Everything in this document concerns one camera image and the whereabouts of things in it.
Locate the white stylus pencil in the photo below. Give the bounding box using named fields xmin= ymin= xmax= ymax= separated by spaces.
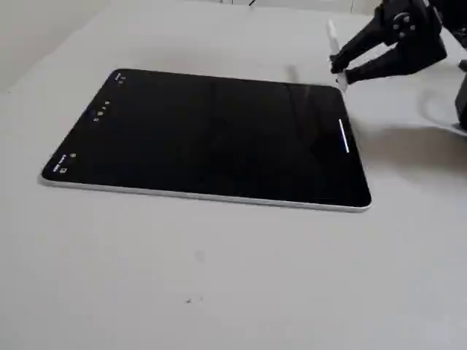
xmin=327 ymin=19 xmax=349 ymax=92

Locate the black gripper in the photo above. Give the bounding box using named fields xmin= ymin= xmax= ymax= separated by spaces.
xmin=329 ymin=0 xmax=449 ymax=85

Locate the black screen silver tablet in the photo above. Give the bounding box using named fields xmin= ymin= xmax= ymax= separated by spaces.
xmin=38 ymin=67 xmax=374 ymax=214

